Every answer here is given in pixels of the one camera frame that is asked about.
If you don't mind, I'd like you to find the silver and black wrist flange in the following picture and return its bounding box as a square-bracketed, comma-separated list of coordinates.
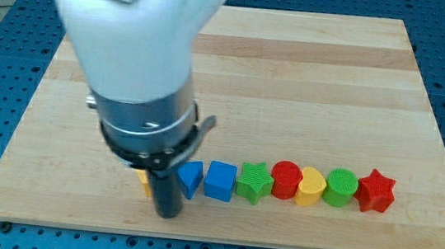
[87, 76, 217, 177]

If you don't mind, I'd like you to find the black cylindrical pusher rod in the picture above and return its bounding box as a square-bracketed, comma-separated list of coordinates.
[146, 169, 183, 219]

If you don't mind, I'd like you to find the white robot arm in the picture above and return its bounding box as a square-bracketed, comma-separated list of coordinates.
[55, 0, 227, 218]

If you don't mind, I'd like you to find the blue triangle block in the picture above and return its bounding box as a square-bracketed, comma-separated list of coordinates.
[177, 161, 204, 200]

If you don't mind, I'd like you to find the blue cube block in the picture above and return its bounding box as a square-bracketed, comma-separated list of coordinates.
[204, 160, 237, 202]

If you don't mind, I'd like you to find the green star block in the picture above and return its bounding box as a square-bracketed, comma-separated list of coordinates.
[235, 162, 274, 205]

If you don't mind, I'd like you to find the red cylinder block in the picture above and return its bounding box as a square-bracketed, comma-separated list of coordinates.
[271, 160, 302, 200]

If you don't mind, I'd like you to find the yellow heart block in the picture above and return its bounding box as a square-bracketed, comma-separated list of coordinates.
[294, 167, 326, 206]

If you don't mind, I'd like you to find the green cylinder block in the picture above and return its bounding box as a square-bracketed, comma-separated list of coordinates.
[322, 167, 358, 208]

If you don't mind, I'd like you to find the wooden board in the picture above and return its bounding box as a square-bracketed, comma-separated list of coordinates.
[0, 6, 445, 249]

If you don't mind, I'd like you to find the red star block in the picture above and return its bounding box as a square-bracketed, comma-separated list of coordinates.
[354, 169, 396, 213]

